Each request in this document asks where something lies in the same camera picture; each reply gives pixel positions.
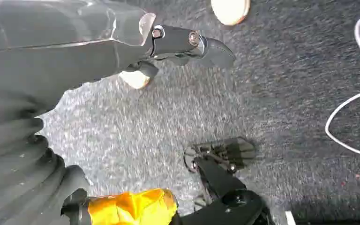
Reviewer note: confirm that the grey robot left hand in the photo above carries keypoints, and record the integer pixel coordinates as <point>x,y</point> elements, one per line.
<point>59,46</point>

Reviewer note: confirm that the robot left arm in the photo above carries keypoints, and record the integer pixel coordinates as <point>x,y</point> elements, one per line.
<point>9,167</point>

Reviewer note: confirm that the black robot leg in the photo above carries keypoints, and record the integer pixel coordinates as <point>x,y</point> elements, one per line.
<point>226,198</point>

